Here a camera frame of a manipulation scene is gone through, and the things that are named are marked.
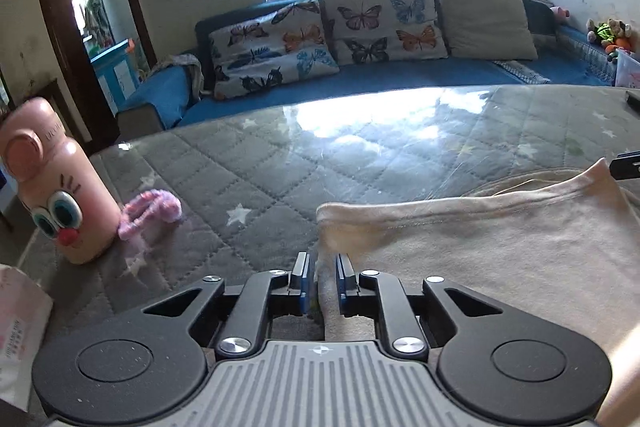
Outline dark wooden cabinet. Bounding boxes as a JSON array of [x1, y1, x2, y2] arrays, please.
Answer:
[[20, 79, 93, 148]]

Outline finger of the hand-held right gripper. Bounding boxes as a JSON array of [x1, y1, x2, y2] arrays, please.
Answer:
[[610, 150, 640, 180]]

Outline pile of colourful plush toys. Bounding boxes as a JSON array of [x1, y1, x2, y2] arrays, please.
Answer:
[[586, 18, 635, 54]]

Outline cream cloth garment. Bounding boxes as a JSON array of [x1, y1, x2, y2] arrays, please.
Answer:
[[316, 157, 640, 427]]

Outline dark wooden door frame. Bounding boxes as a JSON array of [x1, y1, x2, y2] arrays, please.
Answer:
[[29, 0, 157, 142]]

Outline blue box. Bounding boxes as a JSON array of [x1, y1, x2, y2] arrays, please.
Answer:
[[90, 38, 142, 115]]

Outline blue sofa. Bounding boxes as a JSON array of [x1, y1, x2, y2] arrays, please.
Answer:
[[117, 0, 640, 132]]

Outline grey quilted star tablecloth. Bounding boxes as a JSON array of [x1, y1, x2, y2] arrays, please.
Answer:
[[20, 84, 640, 427]]

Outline wide butterfly print pillow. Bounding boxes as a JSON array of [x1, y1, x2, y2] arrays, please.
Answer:
[[209, 0, 341, 100]]

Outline white tissue pack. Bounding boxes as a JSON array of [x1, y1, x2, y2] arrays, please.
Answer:
[[0, 263, 55, 413]]

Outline clear plastic storage box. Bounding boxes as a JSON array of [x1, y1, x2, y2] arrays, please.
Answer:
[[614, 48, 640, 88]]

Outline grey cloth on sofa arm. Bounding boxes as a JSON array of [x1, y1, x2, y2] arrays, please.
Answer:
[[149, 54, 203, 100]]

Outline plain beige cushion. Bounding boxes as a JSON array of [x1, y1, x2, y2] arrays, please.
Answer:
[[436, 0, 539, 61]]

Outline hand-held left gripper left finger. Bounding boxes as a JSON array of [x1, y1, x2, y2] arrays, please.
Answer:
[[141, 252, 315, 360]]

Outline square butterfly print pillow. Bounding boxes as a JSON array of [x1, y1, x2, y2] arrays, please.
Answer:
[[320, 0, 449, 65]]

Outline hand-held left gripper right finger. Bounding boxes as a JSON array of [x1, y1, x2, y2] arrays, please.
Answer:
[[334, 253, 503, 360]]

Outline pink cartoon face bottle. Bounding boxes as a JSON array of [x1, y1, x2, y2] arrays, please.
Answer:
[[0, 97, 123, 265]]

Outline hanging clothes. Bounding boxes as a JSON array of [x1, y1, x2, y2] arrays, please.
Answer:
[[82, 0, 117, 46]]

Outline pink fuzzy strap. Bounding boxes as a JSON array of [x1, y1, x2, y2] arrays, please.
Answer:
[[117, 189, 182, 240]]

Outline white patterned cloth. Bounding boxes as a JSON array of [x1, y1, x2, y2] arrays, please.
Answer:
[[492, 59, 552, 86]]

